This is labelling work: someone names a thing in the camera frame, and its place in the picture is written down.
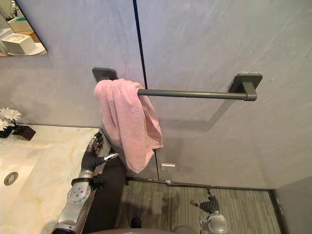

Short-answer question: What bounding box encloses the black flower stand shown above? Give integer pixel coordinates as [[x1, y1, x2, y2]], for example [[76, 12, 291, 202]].
[[0, 118, 37, 141]]

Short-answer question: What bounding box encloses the pink towel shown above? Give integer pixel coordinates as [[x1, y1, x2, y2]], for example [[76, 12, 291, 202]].
[[94, 78, 164, 174]]

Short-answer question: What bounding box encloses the white washbasin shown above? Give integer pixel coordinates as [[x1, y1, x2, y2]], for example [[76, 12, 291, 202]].
[[0, 143, 47, 215]]

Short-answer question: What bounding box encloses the wall mirror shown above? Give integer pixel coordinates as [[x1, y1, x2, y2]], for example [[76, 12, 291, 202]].
[[0, 0, 49, 58]]

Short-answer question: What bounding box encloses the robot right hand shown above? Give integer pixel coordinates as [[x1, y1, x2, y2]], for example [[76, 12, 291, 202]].
[[190, 187, 220, 214]]

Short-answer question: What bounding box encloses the dark grey towel bar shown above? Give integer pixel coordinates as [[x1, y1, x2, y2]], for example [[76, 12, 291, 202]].
[[92, 67, 263, 102]]

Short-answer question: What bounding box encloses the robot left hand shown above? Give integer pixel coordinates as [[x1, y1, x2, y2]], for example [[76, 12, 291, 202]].
[[80, 133, 119, 174]]

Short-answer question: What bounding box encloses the silver sink drain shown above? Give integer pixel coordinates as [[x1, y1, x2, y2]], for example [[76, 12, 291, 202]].
[[3, 171, 19, 187]]

